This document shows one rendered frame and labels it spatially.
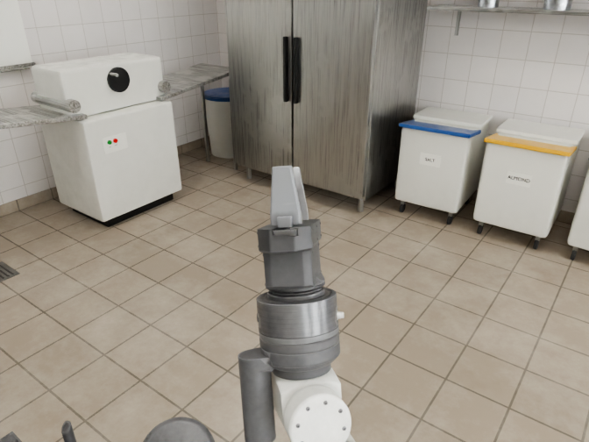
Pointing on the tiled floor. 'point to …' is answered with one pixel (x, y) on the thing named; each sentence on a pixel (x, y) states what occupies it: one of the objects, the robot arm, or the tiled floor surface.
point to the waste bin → (219, 122)
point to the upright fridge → (324, 88)
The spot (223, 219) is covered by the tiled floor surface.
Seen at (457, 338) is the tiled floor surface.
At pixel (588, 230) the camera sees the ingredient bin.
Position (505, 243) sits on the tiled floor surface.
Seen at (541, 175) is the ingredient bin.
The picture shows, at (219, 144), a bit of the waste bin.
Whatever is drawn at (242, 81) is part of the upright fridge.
